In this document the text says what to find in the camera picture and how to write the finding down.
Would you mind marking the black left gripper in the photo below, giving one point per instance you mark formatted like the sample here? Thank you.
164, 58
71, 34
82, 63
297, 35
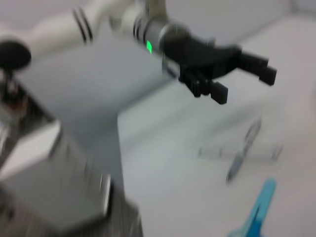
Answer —
192, 51

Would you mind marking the blue and teal scissors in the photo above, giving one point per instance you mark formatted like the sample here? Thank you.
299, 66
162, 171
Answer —
261, 212

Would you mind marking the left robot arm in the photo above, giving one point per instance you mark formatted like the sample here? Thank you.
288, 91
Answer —
61, 27

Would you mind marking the grey white ballpoint pen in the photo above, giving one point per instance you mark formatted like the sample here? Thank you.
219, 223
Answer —
243, 153

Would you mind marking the clear plastic ruler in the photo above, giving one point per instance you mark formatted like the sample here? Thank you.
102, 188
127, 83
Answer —
217, 151

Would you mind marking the black round disc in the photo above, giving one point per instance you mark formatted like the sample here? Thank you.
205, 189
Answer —
13, 55

